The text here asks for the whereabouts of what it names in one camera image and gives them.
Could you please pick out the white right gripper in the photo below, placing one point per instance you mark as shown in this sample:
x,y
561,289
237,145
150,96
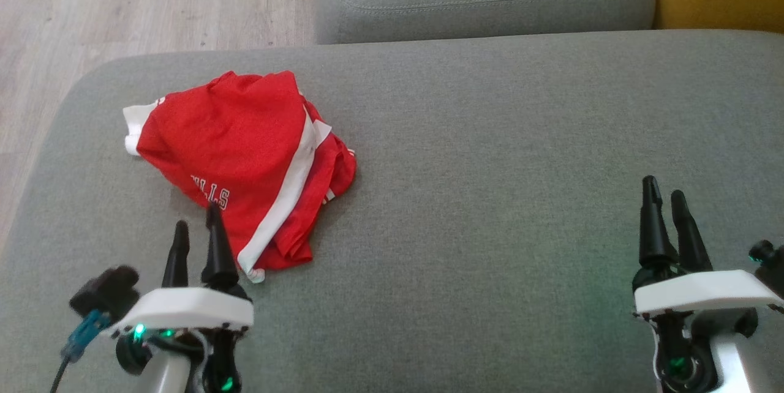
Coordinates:
x,y
698,292

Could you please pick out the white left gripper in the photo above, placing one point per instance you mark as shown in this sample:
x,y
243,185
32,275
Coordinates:
x,y
184,310

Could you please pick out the red and white jersey top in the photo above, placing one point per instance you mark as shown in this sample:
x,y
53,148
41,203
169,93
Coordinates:
x,y
340,166

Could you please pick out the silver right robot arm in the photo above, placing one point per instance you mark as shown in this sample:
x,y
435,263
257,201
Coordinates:
x,y
735,368

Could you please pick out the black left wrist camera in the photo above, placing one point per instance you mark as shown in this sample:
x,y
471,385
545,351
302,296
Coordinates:
x,y
107,292

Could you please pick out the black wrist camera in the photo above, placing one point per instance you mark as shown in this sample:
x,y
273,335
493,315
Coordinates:
x,y
107,292
772,270

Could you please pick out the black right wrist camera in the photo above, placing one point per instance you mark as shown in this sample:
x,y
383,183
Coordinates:
x,y
772,270

